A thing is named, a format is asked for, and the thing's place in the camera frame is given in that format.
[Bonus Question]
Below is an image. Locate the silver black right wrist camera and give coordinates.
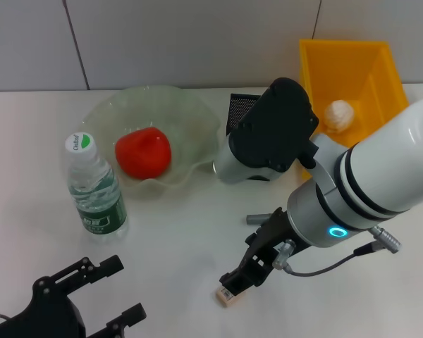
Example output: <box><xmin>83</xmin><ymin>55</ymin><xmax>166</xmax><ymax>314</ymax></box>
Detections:
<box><xmin>213</xmin><ymin>77</ymin><xmax>320</xmax><ymax>184</ymax></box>

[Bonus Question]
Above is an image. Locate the frosted green glass fruit bowl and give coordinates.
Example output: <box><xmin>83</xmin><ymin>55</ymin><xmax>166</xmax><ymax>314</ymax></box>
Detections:
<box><xmin>78</xmin><ymin>85</ymin><xmax>221</xmax><ymax>198</ymax></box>

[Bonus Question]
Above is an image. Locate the right wrist cable with connector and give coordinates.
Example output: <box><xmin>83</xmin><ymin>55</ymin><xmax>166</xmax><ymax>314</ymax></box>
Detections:
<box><xmin>273</xmin><ymin>227</ymin><xmax>403</xmax><ymax>279</ymax></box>

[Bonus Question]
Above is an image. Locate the white paper ball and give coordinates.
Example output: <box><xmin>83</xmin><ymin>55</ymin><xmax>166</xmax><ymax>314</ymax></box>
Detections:
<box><xmin>323</xmin><ymin>99</ymin><xmax>357</xmax><ymax>134</ymax></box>

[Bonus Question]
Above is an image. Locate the black mesh pen holder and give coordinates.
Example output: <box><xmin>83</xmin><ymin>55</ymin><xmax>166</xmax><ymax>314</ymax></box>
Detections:
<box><xmin>226</xmin><ymin>93</ymin><xmax>272</xmax><ymax>182</ymax></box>

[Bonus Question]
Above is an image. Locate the red-orange toy fruit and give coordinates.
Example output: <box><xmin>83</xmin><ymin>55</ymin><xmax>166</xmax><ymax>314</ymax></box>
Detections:
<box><xmin>114</xmin><ymin>127</ymin><xmax>173</xmax><ymax>181</ymax></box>

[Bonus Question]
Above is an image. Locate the clear water bottle green label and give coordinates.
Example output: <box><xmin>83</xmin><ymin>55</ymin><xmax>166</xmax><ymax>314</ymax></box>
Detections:
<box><xmin>63</xmin><ymin>132</ymin><xmax>128</xmax><ymax>245</ymax></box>

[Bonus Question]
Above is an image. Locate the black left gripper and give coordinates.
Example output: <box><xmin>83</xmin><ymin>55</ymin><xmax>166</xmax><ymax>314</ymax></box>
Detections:
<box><xmin>0</xmin><ymin>255</ymin><xmax>147</xmax><ymax>338</ymax></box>

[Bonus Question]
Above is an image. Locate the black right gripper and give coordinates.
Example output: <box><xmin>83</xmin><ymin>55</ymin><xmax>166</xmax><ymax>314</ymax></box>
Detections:
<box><xmin>219</xmin><ymin>206</ymin><xmax>296</xmax><ymax>297</ymax></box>

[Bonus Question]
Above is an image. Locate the yellow plastic bin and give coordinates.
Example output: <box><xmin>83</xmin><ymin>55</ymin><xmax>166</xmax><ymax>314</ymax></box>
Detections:
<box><xmin>298</xmin><ymin>38</ymin><xmax>410</xmax><ymax>180</ymax></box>

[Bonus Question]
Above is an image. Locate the grey marker pen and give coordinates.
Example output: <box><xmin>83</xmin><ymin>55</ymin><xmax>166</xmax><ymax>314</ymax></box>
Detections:
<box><xmin>245</xmin><ymin>213</ymin><xmax>274</xmax><ymax>226</ymax></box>

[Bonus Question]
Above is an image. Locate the beige eraser with barcode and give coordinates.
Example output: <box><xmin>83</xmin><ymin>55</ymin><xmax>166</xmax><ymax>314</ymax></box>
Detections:
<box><xmin>214</xmin><ymin>285</ymin><xmax>246</xmax><ymax>309</ymax></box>

